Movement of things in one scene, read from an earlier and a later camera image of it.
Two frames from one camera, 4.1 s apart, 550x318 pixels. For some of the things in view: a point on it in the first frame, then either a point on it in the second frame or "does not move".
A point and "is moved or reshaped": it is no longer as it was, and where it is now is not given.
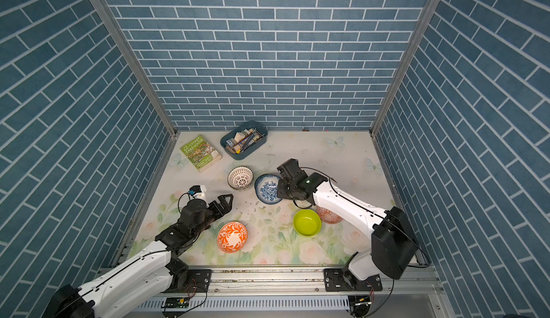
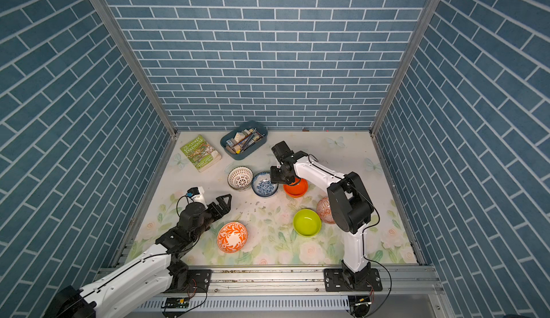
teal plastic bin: (243, 138) does not move
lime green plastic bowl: (306, 223) does not move
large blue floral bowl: (266, 188) is moved or reshaped
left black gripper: (215, 205) does not move
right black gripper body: (287, 192) to (278, 176)
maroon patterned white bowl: (240, 177) does not move
